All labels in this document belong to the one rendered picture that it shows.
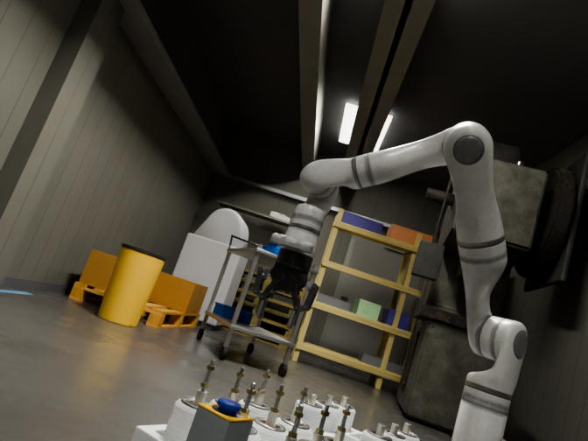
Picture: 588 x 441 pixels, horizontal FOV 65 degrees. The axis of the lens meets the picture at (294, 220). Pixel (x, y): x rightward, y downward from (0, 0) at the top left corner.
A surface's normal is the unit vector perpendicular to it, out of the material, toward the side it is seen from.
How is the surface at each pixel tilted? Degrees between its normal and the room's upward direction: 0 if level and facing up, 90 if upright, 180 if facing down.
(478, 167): 122
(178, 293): 90
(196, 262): 90
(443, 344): 90
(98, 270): 90
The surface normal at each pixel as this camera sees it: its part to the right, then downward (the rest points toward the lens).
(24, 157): -0.02, -0.21
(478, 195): -0.16, 0.31
